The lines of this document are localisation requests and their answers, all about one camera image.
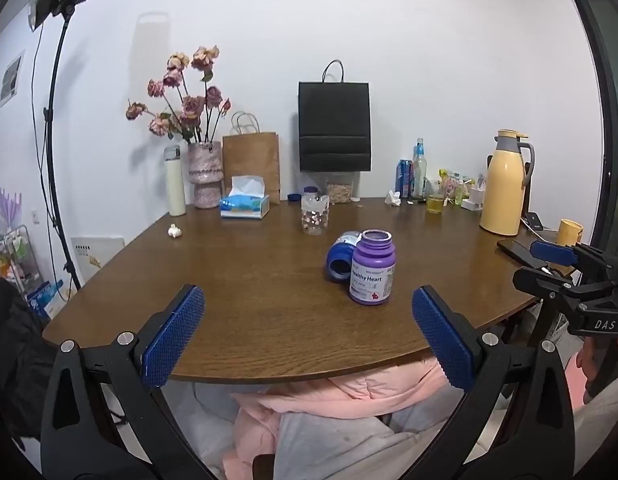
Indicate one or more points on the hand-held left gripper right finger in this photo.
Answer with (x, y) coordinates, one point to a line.
(445, 345)

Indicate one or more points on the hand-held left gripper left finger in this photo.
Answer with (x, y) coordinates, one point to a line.
(173, 337)

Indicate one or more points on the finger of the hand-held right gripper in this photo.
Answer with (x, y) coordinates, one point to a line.
(544, 280)
(553, 253)

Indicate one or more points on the blue plastic bottle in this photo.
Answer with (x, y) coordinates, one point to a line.
(339, 259)

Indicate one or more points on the person's right forearm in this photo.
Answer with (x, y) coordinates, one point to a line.
(606, 420)

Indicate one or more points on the clear dotted cup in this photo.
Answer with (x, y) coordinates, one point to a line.
(315, 217)

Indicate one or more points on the person's right hand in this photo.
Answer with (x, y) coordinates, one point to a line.
(586, 364)

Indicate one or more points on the yellow mug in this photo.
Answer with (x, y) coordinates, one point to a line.
(569, 232)

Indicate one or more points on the black phone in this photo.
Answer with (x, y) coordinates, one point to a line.
(516, 250)

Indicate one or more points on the dark power bank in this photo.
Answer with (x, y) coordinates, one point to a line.
(534, 220)

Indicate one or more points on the wooden table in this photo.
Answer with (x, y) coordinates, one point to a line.
(229, 280)

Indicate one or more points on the yellow thermos jug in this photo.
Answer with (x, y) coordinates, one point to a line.
(504, 185)

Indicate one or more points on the white charger box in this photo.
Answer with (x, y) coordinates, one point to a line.
(473, 201)

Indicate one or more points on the purple plastic bottle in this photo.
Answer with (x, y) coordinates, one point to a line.
(371, 270)

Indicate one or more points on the garlic bulb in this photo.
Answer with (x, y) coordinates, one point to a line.
(174, 231)

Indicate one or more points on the white flat box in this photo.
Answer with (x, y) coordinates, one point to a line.
(91, 257)

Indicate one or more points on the pink jacket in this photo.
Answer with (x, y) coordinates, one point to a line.
(339, 395)

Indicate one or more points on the pile of snack packets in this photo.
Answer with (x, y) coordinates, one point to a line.
(456, 185)

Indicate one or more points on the glass of yellow drink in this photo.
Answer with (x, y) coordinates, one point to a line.
(435, 202)

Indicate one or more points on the blue packets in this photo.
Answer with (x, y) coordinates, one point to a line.
(46, 300)

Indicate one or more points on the grey pants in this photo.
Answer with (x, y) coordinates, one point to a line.
(339, 445)

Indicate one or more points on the blue tissue box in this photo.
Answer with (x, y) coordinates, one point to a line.
(244, 205)

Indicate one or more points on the white thermos bottle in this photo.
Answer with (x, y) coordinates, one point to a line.
(175, 185)

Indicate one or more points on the crumpled white tissue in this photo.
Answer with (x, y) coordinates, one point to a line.
(393, 198)

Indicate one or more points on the clear glass bottle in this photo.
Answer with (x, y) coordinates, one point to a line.
(419, 170)

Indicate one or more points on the black jacket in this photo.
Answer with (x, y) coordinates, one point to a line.
(14, 355)

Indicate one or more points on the blue drink can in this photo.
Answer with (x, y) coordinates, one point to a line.
(404, 177)

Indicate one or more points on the pink marbled vase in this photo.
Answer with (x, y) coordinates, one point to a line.
(205, 170)

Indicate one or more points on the clear jar of snacks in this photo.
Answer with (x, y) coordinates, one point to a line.
(340, 191)

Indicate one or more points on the brown paper bag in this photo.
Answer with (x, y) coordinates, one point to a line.
(251, 160)

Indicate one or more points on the white bottle with blue lid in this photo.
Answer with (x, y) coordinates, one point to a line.
(309, 191)

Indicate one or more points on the purple decoration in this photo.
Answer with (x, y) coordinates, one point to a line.
(9, 205)

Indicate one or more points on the black light stand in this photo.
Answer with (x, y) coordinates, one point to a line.
(51, 160)

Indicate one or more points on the dried pink flowers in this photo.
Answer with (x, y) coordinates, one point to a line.
(191, 105)

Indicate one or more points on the black paper bag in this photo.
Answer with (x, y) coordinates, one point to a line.
(334, 125)

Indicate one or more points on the dark door frame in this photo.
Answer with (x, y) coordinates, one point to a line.
(609, 110)

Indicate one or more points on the wall poster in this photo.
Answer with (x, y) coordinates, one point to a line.
(11, 77)

